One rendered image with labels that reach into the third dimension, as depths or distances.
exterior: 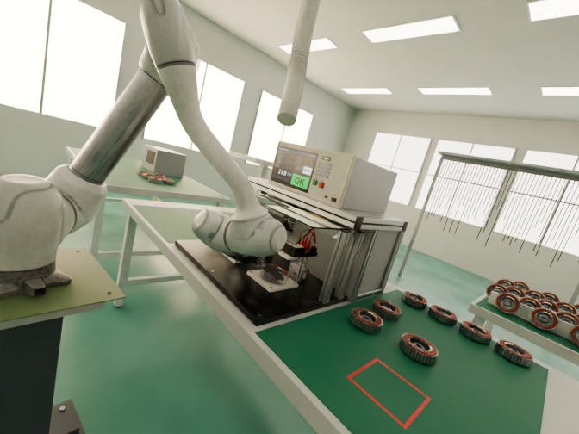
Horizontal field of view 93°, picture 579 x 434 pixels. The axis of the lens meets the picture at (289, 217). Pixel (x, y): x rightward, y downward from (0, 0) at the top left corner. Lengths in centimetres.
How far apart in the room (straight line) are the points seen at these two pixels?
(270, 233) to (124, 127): 57
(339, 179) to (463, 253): 638
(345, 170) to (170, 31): 68
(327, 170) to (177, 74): 62
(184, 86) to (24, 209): 48
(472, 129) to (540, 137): 120
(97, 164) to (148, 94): 27
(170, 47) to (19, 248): 60
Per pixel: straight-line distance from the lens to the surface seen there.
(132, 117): 101
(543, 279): 719
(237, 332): 89
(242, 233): 73
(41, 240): 93
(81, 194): 105
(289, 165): 128
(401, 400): 86
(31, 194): 91
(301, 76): 260
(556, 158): 730
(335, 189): 109
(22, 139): 548
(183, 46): 85
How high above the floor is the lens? 123
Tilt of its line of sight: 11 degrees down
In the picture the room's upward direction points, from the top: 15 degrees clockwise
